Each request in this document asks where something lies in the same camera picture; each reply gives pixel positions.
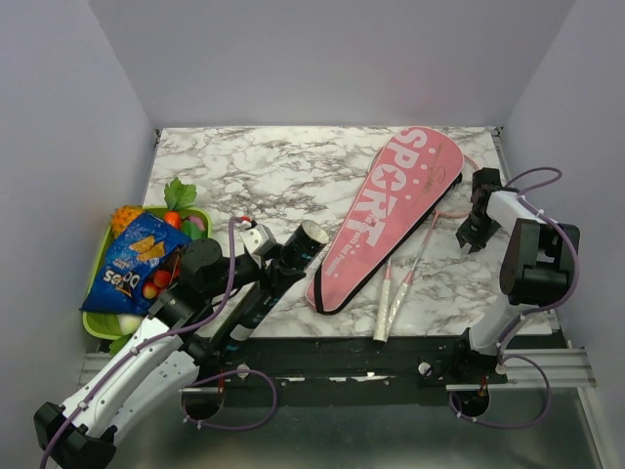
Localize green plastic tray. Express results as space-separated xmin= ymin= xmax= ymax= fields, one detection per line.
xmin=82 ymin=206 xmax=213 ymax=341

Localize orange toy pineapple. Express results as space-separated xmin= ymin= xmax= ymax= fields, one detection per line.
xmin=110 ymin=205 xmax=144 ymax=238

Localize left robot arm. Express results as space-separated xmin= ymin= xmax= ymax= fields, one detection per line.
xmin=34 ymin=225 xmax=326 ymax=468

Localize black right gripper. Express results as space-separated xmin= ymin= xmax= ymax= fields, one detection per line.
xmin=455 ymin=212 xmax=503 ymax=255

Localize pink toy fruit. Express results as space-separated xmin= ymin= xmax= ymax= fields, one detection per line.
xmin=187 ymin=216 xmax=206 ymax=231

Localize blue Doritos chip bag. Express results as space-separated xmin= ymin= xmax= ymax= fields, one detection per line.
xmin=81 ymin=212 xmax=191 ymax=316

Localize pink badminton racket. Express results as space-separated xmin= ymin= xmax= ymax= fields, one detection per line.
xmin=374 ymin=173 xmax=469 ymax=342
xmin=373 ymin=211 xmax=440 ymax=342

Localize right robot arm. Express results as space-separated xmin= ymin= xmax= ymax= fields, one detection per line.
xmin=449 ymin=168 xmax=580 ymax=383

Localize red toy cherries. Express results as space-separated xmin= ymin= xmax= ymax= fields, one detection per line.
xmin=142 ymin=270 xmax=172 ymax=300

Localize aluminium rail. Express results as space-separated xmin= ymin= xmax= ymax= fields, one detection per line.
xmin=436 ymin=349 xmax=597 ymax=391

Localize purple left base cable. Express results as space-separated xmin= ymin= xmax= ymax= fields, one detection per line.
xmin=183 ymin=368 xmax=277 ymax=432

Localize pink badminton racket left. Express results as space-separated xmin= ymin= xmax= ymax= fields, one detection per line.
xmin=373 ymin=211 xmax=440 ymax=342

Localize white toy onion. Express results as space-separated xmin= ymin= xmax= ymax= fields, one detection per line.
xmin=117 ymin=315 xmax=143 ymax=335

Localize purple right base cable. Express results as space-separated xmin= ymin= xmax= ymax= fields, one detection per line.
xmin=448 ymin=354 xmax=553 ymax=429

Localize pink badminton racket right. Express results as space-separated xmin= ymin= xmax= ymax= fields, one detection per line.
xmin=374 ymin=173 xmax=469 ymax=342

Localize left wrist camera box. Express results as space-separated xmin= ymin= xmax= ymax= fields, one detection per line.
xmin=240 ymin=222 xmax=276 ymax=258

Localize black shuttlecock tube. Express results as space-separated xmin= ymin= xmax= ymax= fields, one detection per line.
xmin=210 ymin=220 xmax=329 ymax=357

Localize pink racket bag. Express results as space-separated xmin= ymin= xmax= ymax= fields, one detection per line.
xmin=306 ymin=126 xmax=464 ymax=316

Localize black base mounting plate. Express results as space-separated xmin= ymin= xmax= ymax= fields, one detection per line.
xmin=180 ymin=336 xmax=509 ymax=406

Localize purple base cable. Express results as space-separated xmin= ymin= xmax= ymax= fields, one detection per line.
xmin=448 ymin=354 xmax=553 ymax=429
xmin=183 ymin=368 xmax=277 ymax=432

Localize orange toy carrot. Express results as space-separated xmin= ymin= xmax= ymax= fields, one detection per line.
xmin=163 ymin=211 xmax=182 ymax=230

